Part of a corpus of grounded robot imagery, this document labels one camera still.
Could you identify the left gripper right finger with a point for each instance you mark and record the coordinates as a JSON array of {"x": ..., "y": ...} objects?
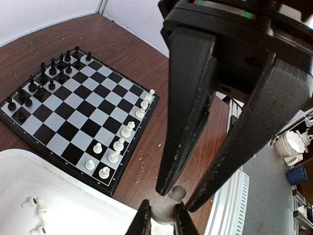
[{"x": 183, "y": 224}]

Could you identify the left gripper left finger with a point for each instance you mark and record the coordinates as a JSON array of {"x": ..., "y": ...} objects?
[{"x": 141, "y": 224}]

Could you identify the white appliance beside table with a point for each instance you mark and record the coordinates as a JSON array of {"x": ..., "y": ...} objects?
[{"x": 294, "y": 147}]

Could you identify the white chess piece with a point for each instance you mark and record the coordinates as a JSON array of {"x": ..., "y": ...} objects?
[
  {"x": 113, "y": 157},
  {"x": 104, "y": 173}
]

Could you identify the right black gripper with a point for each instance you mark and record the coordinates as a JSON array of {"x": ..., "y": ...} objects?
[{"x": 238, "y": 35}]

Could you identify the black and white chessboard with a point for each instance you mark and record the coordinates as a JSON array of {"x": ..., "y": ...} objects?
[{"x": 68, "y": 144}]

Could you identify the blue cup beside table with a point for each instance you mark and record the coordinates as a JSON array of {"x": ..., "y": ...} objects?
[{"x": 297, "y": 175}]

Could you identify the white rectangular tray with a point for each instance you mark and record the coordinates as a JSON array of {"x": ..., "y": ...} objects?
[{"x": 73, "y": 208}]

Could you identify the black chess pieces row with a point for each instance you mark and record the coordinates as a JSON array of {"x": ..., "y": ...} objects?
[{"x": 56, "y": 90}]

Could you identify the front aluminium rail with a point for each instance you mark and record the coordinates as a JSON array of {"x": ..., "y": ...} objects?
[{"x": 227, "y": 215}]

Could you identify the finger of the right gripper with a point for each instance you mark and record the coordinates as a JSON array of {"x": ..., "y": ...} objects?
[
  {"x": 281, "y": 91},
  {"x": 192, "y": 88}
]

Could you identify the white chess queen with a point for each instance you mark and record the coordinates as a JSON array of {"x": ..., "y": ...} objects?
[{"x": 126, "y": 132}]

